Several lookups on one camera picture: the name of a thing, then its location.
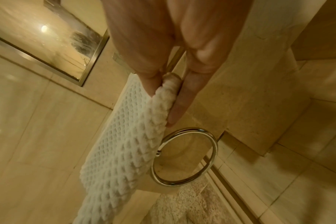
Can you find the small white towel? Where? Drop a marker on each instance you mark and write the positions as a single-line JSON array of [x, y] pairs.
[[123, 148]]

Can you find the metal framed wall mirror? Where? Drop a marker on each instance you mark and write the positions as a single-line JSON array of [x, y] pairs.
[[46, 39]]

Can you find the person's right hand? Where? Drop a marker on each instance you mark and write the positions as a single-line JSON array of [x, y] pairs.
[[170, 26]]

